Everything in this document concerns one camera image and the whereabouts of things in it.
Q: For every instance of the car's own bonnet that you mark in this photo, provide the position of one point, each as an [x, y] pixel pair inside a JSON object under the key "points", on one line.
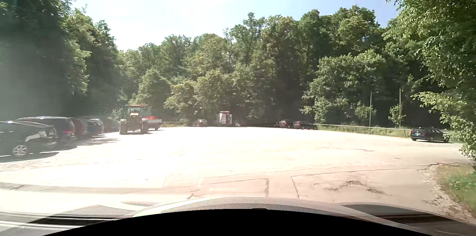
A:
{"points": [[260, 203]]}

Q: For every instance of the wood of green trees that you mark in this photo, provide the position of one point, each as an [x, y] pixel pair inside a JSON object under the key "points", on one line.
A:
{"points": [[260, 72]]}

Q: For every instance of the black parked car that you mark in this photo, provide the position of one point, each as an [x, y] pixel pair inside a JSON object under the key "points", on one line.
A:
{"points": [[22, 137]]}

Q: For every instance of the thin pole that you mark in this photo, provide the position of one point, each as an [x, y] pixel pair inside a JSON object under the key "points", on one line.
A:
{"points": [[400, 107], [370, 109]]}

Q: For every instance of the dark red car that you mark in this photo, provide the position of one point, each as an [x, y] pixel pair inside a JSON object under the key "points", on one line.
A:
{"points": [[285, 123]]}

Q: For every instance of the dark blue estate car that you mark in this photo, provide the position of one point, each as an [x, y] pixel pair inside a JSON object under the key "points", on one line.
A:
{"points": [[428, 134]]}

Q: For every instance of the dark parked suv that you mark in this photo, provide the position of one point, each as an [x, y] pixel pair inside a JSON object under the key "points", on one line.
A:
{"points": [[55, 124]]}

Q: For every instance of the red tractor with trailer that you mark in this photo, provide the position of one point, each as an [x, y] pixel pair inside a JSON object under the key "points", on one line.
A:
{"points": [[137, 118]]}

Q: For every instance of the white and red van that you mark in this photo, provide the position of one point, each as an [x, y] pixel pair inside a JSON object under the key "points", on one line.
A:
{"points": [[224, 118]]}

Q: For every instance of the red parked car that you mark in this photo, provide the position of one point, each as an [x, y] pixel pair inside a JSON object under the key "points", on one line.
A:
{"points": [[80, 127]]}

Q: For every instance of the grey parked car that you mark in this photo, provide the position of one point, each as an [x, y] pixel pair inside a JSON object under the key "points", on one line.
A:
{"points": [[95, 125]]}

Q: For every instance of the pale patched asphalt road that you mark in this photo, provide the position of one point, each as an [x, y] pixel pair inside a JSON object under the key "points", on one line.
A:
{"points": [[238, 154]]}

